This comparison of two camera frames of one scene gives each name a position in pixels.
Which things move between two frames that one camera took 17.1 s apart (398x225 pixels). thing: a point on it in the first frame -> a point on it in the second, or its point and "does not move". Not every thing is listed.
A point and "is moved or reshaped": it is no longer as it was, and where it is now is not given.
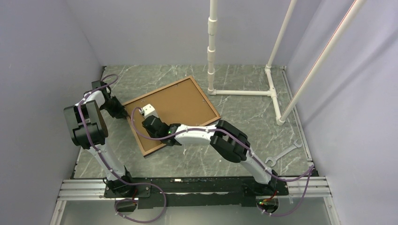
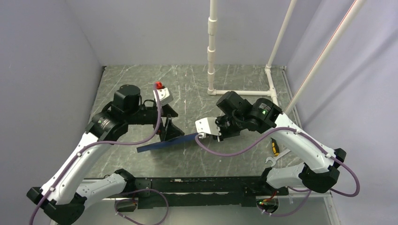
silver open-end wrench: (273, 160) does not move
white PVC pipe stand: (281, 117) does not move
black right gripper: (150, 135) -> (224, 134)
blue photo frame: (180, 102) is moved or reshaped
